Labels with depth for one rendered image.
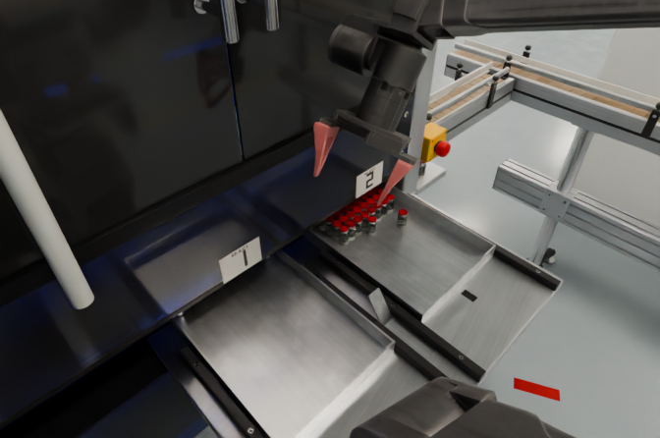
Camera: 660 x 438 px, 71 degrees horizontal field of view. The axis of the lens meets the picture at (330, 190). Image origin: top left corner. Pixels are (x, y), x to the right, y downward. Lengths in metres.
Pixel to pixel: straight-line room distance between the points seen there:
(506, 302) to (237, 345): 0.53
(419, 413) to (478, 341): 0.66
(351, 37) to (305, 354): 0.55
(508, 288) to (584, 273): 1.44
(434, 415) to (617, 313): 2.10
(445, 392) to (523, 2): 0.42
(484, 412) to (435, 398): 0.04
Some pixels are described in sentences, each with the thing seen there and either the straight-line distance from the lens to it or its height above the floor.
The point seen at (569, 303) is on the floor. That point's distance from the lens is 2.31.
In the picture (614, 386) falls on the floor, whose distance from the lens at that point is 2.13.
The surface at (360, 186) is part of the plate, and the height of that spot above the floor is 1.02.
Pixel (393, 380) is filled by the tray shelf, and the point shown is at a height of 0.88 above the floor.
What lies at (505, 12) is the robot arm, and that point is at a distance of 0.59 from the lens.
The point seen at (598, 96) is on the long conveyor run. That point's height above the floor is 0.93.
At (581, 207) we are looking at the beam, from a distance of 1.91.
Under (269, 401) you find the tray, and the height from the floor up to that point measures 0.88.
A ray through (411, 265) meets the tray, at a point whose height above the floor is 0.88.
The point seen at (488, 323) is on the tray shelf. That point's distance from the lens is 0.97.
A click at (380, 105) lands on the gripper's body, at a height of 1.35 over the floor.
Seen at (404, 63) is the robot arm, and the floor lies 1.40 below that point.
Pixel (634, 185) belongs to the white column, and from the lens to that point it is 2.49.
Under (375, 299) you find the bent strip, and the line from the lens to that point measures 0.90.
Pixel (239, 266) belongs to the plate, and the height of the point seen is 1.01.
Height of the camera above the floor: 1.64
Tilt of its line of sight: 39 degrees down
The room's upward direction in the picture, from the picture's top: straight up
